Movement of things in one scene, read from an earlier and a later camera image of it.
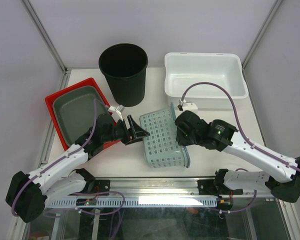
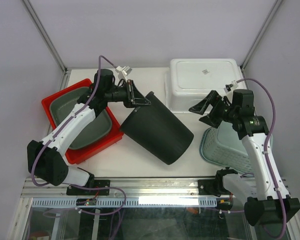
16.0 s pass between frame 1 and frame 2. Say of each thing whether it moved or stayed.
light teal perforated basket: moved
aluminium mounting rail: stayed
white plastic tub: moved
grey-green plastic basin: stayed
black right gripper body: moved
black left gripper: moved
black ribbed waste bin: moved
